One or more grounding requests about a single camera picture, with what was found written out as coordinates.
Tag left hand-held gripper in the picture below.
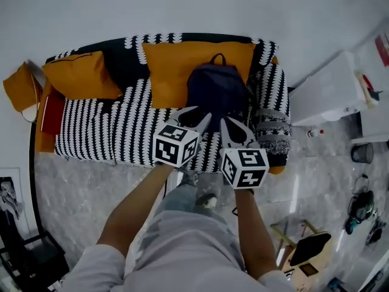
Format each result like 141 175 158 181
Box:
153 105 213 169

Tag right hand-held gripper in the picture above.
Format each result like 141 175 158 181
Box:
218 116 270 190

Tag dark navy backpack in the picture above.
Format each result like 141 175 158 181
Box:
184 52 249 128

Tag black white patterned sofa seat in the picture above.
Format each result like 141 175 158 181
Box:
36 32 293 176

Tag person's right forearm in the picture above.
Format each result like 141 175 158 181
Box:
233 188 278 281

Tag person's left forearm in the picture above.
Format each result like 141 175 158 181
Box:
96 162 174 259

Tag wooden stool with black seat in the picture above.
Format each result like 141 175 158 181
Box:
269 218 332 279

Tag large orange cushion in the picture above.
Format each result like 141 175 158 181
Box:
141 41 256 110

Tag person's grey shoe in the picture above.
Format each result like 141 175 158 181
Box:
194 193 218 210

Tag person's blue jeans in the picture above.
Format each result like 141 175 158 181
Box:
154 175 220 219

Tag white cabinet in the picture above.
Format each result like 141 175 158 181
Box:
287 50 369 128

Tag medium orange cushion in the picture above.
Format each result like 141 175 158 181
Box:
41 50 123 100

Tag person's white shirt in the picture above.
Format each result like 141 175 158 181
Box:
59 209 296 292

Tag clutter of boxes on cabinet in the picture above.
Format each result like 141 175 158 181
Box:
353 68 381 110

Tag red flat box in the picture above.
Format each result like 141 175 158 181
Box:
40 88 66 135

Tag green black bag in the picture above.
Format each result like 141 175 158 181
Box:
344 189 376 235

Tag black curved lamp pole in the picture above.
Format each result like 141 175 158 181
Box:
28 122 44 240

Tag small orange cushion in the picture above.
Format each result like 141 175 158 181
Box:
2 61 43 113

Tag framed black white picture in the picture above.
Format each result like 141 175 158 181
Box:
0 167 26 235

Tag black metal shelf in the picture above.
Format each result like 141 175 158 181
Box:
0 232 70 292

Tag black wire waste bin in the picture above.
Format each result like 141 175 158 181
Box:
350 142 375 165

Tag red wall poster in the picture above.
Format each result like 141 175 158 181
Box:
374 33 389 68

